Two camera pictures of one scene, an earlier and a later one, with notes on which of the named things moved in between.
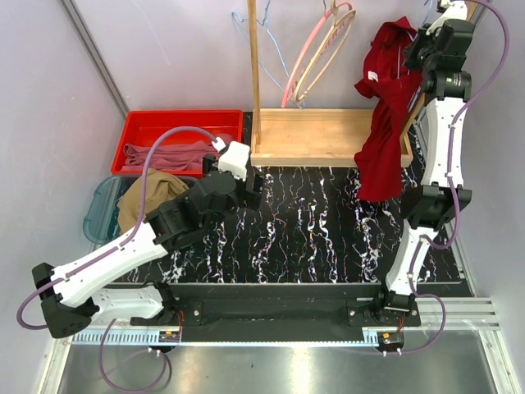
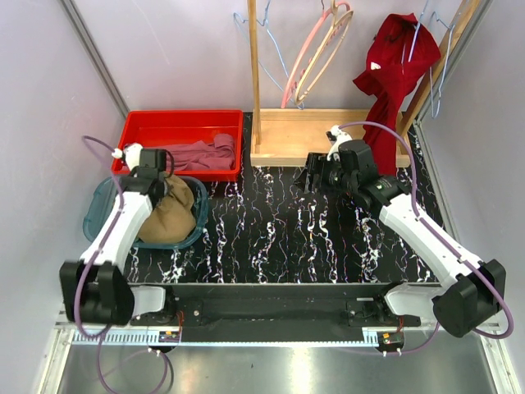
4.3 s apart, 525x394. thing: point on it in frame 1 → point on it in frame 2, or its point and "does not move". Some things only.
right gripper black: x=420 y=37 → x=317 y=163
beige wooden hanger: x=299 y=95 does not move
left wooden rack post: x=253 y=41 does not move
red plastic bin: x=147 y=125 does not move
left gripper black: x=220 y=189 → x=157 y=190
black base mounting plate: x=278 y=312 does not move
